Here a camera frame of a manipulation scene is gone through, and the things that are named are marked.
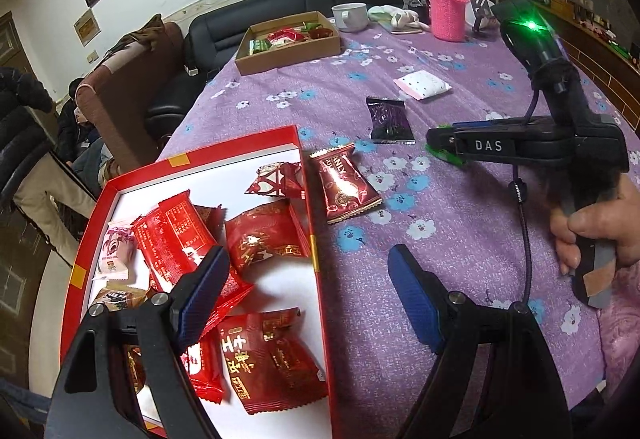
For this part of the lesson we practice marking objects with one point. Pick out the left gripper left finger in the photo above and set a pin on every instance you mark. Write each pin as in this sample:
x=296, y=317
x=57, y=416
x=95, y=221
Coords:
x=94, y=396

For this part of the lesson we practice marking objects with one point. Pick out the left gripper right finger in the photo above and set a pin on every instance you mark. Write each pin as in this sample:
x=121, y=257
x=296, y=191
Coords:
x=494, y=376

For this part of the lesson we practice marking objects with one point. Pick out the green candy packet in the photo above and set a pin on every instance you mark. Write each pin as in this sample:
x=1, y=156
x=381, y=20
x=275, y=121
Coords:
x=444, y=153

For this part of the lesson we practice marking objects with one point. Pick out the pink lotso snack packet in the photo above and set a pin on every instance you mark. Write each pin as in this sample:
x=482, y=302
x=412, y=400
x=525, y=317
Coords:
x=117, y=252

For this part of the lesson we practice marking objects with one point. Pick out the long red snack packet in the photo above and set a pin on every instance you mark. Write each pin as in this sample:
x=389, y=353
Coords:
x=174, y=238

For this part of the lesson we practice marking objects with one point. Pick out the dark red jujube snack packet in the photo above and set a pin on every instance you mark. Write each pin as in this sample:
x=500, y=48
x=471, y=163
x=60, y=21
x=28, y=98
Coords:
x=270, y=370

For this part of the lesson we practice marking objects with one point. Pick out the right hand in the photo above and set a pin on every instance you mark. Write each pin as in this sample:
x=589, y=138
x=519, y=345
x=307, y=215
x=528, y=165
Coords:
x=616, y=220

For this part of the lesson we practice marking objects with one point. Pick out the gold brown snack packet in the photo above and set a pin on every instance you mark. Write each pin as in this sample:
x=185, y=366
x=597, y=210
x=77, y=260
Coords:
x=116, y=297

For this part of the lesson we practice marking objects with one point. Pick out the white pink sachet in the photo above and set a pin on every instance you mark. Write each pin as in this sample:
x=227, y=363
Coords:
x=421, y=85

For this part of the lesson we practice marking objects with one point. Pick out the black purple snack packet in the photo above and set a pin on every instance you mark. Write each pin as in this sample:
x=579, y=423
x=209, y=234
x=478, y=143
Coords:
x=390, y=124

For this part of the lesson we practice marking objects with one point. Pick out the pink sleeved thermos bottle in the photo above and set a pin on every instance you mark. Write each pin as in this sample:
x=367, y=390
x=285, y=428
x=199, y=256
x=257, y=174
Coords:
x=448, y=19

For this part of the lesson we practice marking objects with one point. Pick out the red tray box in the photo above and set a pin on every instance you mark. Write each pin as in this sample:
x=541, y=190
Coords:
x=214, y=173

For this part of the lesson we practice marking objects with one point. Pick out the purple floral tablecloth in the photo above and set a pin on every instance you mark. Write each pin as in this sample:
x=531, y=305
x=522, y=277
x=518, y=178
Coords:
x=460, y=223

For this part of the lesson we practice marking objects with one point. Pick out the standing person black jacket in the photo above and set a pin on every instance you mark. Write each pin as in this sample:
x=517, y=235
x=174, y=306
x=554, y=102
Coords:
x=31, y=178

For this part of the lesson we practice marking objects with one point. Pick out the dark red coffee candy packet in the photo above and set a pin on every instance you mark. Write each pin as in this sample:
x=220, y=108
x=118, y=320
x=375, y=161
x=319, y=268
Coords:
x=346, y=192

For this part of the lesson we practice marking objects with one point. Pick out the white mug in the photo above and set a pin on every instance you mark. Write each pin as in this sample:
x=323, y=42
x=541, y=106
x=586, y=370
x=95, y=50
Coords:
x=351, y=17

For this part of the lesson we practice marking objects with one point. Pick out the red packet top of tray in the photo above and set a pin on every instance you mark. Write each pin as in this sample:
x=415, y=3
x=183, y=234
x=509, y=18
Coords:
x=265, y=231

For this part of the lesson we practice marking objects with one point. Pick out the seated person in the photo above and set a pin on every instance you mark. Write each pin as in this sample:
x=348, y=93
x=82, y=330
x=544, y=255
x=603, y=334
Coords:
x=80, y=145

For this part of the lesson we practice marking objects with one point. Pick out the brown cardboard box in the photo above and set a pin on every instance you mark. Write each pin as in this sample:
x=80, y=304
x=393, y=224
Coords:
x=286, y=41

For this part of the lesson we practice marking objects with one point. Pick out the red white small packet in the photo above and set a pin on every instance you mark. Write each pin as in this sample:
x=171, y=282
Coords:
x=279, y=179

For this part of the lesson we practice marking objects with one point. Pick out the brown armchair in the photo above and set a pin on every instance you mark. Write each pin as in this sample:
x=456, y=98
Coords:
x=114, y=96

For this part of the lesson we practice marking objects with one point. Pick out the small wall plaque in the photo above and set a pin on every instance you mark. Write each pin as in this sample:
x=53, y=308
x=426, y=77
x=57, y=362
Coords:
x=86, y=27

